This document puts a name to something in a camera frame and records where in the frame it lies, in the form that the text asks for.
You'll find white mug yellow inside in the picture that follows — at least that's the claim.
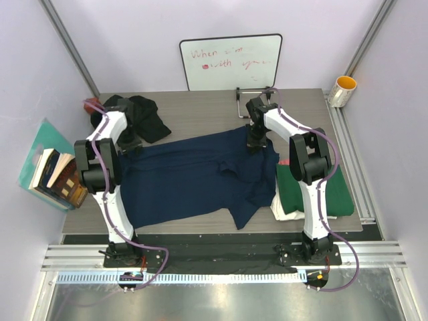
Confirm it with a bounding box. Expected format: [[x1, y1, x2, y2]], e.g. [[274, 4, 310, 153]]
[[327, 76, 357, 108]]

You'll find folded pink t shirt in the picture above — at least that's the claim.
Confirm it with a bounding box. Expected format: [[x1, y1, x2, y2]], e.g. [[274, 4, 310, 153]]
[[278, 159, 290, 166]]

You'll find white perforated cable tray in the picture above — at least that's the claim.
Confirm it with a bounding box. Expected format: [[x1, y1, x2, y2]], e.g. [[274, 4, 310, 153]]
[[56, 270, 307, 286]]

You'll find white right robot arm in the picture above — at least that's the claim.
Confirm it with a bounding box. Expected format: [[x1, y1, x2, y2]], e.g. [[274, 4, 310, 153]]
[[246, 97, 333, 264]]

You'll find small red cube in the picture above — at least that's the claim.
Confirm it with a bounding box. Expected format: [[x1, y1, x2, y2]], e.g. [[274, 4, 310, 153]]
[[84, 97, 100, 115]]

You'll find black t shirt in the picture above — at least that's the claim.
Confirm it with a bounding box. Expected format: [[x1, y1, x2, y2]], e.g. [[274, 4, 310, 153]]
[[103, 94, 172, 144]]

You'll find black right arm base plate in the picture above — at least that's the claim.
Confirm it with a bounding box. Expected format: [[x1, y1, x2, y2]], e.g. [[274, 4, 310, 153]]
[[273, 243, 342, 268]]

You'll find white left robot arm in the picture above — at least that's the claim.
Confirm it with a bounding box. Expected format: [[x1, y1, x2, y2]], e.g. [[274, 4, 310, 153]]
[[74, 98, 142, 267]]

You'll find navy blue t shirt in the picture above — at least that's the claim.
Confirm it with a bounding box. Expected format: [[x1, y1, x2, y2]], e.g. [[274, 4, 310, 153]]
[[120, 126, 280, 229]]

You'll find teal plastic folder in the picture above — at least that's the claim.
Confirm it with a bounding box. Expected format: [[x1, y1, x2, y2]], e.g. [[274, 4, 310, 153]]
[[18, 118, 74, 212]]

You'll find black wire stand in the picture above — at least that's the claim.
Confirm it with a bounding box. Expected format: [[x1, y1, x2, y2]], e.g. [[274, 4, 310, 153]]
[[235, 86, 276, 119]]

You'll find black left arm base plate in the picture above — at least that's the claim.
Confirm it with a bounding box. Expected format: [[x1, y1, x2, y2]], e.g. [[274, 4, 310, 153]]
[[98, 243, 166, 268]]

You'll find brown cover paperback book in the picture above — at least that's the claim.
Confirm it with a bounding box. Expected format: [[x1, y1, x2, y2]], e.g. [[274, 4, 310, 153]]
[[47, 153, 88, 208]]

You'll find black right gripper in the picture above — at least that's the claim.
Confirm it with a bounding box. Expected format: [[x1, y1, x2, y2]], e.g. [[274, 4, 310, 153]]
[[246, 122, 268, 155]]

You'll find folded white t shirt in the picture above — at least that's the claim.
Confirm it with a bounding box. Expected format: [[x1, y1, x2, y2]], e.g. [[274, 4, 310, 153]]
[[270, 193, 338, 221]]

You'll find small whiteboard with red writing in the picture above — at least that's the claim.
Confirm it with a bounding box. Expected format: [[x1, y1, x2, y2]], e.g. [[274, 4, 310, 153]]
[[179, 33, 283, 91]]

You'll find folded green t shirt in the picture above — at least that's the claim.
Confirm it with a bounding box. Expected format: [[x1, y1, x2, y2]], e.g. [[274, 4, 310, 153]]
[[276, 164, 354, 218]]

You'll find dark blue paperback book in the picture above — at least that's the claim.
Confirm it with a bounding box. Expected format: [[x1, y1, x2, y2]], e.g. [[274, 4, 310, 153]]
[[29, 148, 70, 211]]

